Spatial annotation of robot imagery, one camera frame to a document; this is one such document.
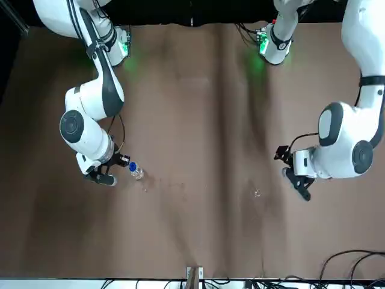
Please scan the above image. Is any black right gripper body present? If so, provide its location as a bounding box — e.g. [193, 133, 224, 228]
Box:
[83, 155, 122, 186]

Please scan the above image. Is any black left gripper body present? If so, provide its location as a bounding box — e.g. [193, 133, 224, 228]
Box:
[282, 167, 313, 201]

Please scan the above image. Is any clear bottle with blue cap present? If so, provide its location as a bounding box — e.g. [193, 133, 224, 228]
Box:
[128, 161, 145, 181]

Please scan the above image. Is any thin black camera cable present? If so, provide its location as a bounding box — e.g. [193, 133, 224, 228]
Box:
[106, 114, 126, 157]
[288, 132, 320, 151]

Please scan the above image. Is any black desk cable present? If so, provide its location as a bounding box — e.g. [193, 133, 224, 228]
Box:
[319, 249, 385, 282]
[350, 253, 385, 281]

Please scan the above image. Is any aluminium camera post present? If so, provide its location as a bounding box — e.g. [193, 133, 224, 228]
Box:
[185, 266, 204, 289]

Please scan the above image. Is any black arm base cable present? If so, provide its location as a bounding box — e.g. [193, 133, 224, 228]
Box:
[236, 22, 262, 46]

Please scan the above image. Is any aluminium frame rail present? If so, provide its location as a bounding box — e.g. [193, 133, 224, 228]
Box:
[0, 0, 30, 34]

